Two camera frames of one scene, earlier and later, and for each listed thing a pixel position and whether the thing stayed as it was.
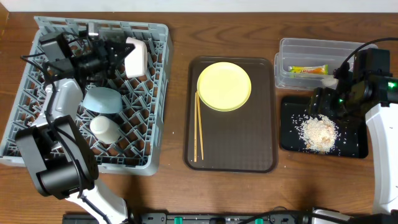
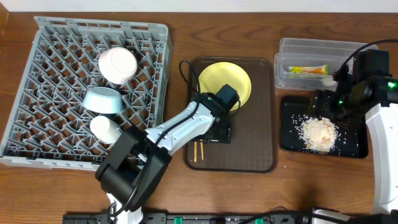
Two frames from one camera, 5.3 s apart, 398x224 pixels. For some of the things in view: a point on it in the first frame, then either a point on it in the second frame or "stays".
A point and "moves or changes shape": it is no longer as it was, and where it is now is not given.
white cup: [106, 130] stays
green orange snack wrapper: [320, 70] stays
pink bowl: [136, 62] moves or changes shape
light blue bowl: [102, 100] stays
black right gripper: [320, 101] stays
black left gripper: [94, 50] to [226, 135]
